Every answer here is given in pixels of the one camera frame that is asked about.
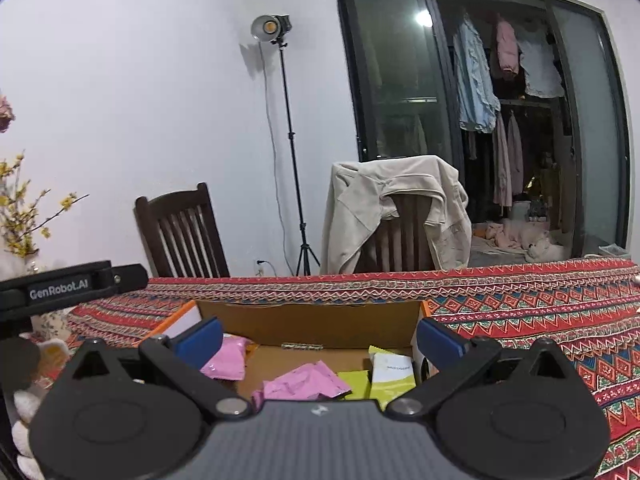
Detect brown wooden chair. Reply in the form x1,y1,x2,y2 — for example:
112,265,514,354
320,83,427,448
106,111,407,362
367,192,436,273

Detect wardrobe with hanging clothes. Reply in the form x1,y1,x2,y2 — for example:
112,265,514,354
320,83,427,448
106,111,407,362
332,0,632,261

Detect dark wooden chair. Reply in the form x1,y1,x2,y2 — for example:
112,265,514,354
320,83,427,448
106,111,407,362
134,182,231,278

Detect white and green snack packet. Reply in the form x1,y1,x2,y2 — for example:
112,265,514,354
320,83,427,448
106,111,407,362
368,345,417,408

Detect pink snack packet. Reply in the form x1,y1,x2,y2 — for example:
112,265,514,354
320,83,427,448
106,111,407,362
252,362,353,406
200,336,253,381

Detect person's left hand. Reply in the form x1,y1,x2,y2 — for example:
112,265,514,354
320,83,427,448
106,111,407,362
11,338,71,480

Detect pale pink long hanging garment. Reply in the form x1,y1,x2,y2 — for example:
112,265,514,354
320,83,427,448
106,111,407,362
507,112,525,208

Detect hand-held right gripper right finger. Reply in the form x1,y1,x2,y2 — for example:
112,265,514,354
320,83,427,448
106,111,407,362
385,316,576,418

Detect yellow flower branches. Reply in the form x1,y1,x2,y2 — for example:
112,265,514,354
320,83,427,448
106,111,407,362
0,152,90,261

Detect red patterned tablecloth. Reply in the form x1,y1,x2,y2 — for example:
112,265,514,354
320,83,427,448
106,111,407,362
30,256,640,480

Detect light blue hanging shirt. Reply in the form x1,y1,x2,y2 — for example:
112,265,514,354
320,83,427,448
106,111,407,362
452,12,501,133

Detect orange cardboard box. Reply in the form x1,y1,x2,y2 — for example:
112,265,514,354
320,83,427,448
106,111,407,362
147,300,433,401

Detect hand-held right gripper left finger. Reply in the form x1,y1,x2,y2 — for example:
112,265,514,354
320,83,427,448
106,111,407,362
65,316,253,418

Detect grey long hanging garment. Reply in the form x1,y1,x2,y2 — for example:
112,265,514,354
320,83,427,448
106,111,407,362
492,110,512,208

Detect white plush toy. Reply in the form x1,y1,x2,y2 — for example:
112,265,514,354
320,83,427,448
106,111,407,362
525,235,566,263

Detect studio light on stand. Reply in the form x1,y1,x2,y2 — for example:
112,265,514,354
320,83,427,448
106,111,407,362
250,14,321,277

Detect beige jacket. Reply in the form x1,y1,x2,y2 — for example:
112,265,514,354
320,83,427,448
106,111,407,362
320,156,473,276

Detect white hanging shirt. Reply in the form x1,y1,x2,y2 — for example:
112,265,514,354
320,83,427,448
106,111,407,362
517,27,566,98

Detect floral ceramic vase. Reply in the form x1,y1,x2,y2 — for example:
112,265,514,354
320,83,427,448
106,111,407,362
22,255,71,342

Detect pink cloth on floor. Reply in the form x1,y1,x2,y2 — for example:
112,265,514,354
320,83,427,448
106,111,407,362
482,220,533,251

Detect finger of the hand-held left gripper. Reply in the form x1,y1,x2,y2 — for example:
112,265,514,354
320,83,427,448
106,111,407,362
112,264,149,293

